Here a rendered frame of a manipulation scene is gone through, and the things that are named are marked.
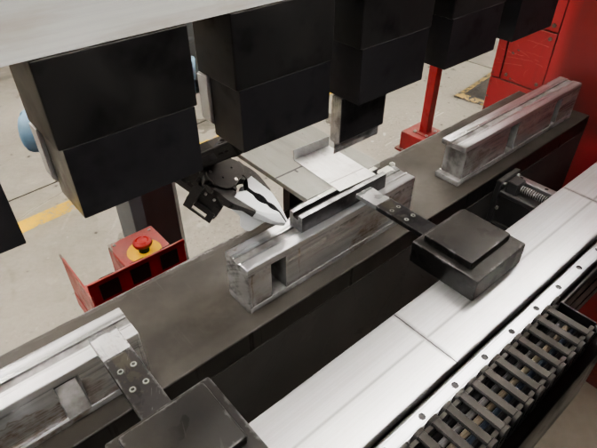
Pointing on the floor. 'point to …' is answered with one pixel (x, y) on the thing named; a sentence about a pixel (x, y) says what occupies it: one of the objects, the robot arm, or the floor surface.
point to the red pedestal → (424, 114)
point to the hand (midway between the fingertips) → (281, 215)
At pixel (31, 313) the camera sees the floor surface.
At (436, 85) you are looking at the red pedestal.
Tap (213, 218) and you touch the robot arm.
